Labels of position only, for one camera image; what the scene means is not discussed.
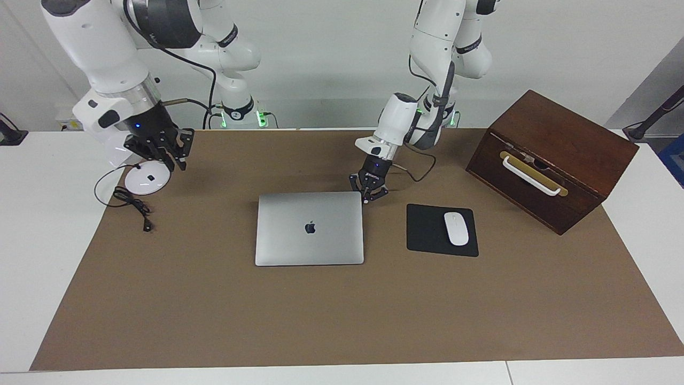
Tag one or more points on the white computer mouse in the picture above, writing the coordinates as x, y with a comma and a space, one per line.
456, 229

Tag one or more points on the dark brown wooden box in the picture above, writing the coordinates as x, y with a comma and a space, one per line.
588, 155

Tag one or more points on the black stand leg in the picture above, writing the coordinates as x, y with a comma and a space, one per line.
638, 131

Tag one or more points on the white desk lamp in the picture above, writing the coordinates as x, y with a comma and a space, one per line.
147, 182

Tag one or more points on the blue crate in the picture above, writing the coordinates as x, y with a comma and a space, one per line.
676, 160

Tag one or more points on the brown paper table mat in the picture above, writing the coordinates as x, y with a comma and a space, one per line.
320, 321

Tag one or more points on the black mouse pad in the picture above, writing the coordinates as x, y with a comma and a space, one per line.
427, 230

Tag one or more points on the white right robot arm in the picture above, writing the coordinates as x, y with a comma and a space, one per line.
91, 43

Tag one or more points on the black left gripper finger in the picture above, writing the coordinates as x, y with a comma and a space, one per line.
359, 186
378, 192

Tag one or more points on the silver grey laptop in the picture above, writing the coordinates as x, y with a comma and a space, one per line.
310, 246

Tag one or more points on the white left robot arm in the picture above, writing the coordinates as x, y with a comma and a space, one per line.
433, 32

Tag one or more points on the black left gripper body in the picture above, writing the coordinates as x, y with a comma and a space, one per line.
375, 171

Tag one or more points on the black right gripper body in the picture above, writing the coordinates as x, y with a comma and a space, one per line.
149, 125

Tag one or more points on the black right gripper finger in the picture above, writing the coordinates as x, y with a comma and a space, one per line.
183, 144
144, 148

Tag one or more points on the white power strip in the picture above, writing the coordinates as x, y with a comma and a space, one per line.
67, 120

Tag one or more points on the black clamp base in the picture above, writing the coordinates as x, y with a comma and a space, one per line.
10, 136

